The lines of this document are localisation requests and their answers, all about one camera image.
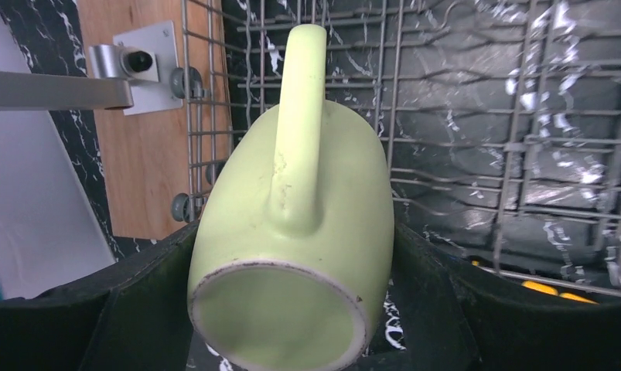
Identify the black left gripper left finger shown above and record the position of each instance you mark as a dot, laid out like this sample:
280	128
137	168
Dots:
131	315

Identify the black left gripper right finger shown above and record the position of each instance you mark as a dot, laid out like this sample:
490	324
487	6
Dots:
455	316

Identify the yellow black screwdriver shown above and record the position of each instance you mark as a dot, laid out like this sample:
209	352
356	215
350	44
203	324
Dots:
556	292

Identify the light green ceramic mug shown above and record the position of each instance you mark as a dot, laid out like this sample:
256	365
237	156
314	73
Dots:
293	251

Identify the grey wire dish rack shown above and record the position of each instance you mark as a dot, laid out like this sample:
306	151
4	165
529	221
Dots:
500	120

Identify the wooden board with bracket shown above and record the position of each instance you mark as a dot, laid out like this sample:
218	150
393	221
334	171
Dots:
161	156

